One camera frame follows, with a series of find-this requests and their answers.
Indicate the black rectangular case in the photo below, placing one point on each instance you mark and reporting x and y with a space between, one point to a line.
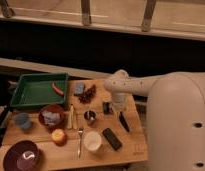
112 139

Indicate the purple plate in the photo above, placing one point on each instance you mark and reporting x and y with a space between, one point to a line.
22 156

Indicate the small metal cup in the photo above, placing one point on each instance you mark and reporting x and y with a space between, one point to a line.
90 117

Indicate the red bowl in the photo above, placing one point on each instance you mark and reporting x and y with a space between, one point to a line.
52 108

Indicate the green plastic tray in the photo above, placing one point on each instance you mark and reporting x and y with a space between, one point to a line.
35 90

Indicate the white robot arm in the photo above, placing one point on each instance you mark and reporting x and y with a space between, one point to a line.
175 116

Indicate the blue plastic cup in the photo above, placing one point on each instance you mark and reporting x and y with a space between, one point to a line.
23 121

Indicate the red sausage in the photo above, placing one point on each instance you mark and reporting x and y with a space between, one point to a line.
57 90

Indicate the silver fork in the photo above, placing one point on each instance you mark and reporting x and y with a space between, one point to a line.
80 134

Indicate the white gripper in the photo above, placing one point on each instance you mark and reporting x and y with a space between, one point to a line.
119 101

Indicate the crumpled white cloth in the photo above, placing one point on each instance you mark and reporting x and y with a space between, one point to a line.
50 118

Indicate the white cup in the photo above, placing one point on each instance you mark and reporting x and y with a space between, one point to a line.
92 141

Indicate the orange fruit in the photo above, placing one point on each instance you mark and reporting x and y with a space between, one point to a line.
59 136

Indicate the black handled brush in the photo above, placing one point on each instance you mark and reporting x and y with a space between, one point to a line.
123 122

